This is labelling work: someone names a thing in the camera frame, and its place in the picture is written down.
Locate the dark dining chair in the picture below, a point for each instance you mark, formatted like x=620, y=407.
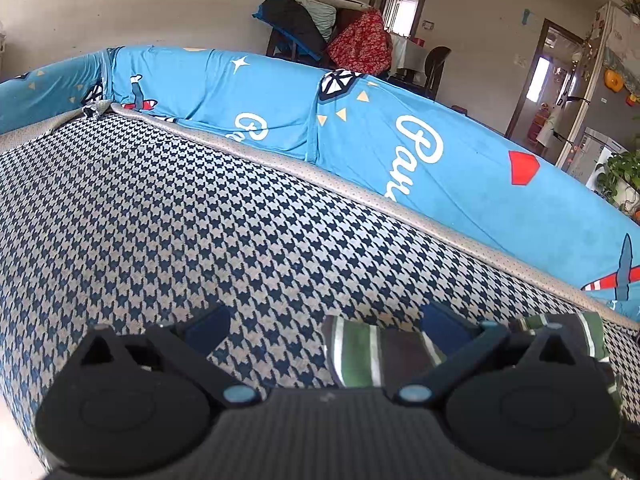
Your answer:
x=437, y=65

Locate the white box appliance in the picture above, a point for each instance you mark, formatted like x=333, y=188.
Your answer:
x=592, y=152

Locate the grey refrigerator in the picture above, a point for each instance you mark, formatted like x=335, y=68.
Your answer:
x=600, y=110

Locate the red floral cloth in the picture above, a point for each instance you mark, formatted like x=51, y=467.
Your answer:
x=360, y=45

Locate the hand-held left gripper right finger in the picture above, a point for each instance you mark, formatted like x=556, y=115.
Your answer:
x=442, y=324

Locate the green brown striped shirt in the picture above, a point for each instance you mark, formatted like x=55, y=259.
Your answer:
x=360, y=355

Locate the dark kitchen doorway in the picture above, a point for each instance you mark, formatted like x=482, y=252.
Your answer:
x=550, y=75

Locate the table with white cloth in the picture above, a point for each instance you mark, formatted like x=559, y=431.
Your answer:
x=407, y=55

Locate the potted green plant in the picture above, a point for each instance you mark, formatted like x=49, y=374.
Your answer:
x=622, y=175

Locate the houndstooth sofa seat mat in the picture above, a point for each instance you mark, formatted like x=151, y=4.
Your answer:
x=150, y=220

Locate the orange fruit-shaped magnet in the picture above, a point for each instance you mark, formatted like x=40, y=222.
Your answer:
x=614, y=80

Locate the teal wall ornament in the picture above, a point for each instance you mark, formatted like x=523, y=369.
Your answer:
x=525, y=16

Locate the brown wooden doorway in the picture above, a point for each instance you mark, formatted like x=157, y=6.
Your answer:
x=400, y=5

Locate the black cloth with blue trim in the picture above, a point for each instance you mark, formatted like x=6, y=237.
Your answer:
x=290, y=20

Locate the pale green cloth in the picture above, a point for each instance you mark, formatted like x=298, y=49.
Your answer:
x=322, y=17

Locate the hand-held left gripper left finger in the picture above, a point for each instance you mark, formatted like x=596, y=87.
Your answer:
x=210, y=327

